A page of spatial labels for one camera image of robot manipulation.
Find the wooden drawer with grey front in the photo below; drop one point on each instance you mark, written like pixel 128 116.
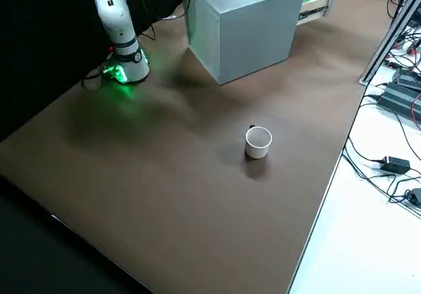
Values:
pixel 315 9

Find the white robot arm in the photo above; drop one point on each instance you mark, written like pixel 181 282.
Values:
pixel 115 17

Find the grey drawer cabinet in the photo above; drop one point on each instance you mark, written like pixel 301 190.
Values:
pixel 250 50

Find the white mug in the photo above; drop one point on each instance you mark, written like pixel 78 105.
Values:
pixel 258 151

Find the small black power adapter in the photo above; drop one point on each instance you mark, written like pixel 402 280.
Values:
pixel 396 164
pixel 415 196

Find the aluminium frame post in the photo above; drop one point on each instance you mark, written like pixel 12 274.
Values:
pixel 386 44

